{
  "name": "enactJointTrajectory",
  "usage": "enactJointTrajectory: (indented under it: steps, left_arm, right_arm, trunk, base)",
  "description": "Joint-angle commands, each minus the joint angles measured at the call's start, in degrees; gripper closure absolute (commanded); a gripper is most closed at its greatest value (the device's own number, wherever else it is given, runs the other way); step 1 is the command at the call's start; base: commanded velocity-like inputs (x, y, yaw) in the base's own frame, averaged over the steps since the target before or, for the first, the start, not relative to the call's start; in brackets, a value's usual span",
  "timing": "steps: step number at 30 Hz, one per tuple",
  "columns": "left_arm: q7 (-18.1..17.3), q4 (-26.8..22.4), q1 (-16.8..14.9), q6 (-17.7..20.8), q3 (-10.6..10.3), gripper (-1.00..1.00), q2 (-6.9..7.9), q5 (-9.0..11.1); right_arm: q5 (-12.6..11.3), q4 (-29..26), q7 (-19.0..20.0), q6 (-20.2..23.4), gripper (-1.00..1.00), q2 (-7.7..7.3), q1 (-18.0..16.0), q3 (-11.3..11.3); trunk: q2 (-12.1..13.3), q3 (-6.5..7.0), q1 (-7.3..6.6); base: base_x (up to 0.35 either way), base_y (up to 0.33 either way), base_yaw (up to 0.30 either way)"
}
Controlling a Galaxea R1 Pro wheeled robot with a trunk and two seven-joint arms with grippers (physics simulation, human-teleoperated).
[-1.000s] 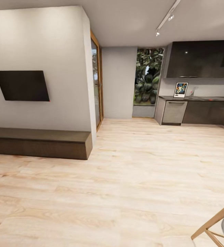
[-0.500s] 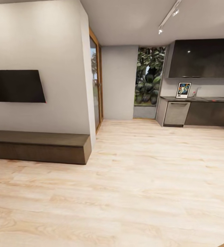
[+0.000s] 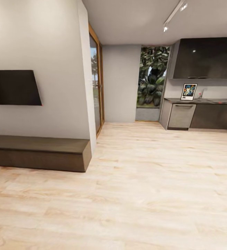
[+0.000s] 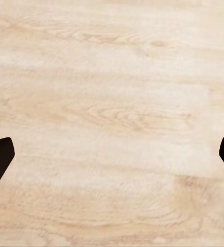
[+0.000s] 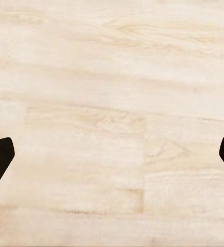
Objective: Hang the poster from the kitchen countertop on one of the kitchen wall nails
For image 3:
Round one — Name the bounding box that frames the poster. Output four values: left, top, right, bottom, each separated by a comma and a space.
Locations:
180, 83, 197, 101

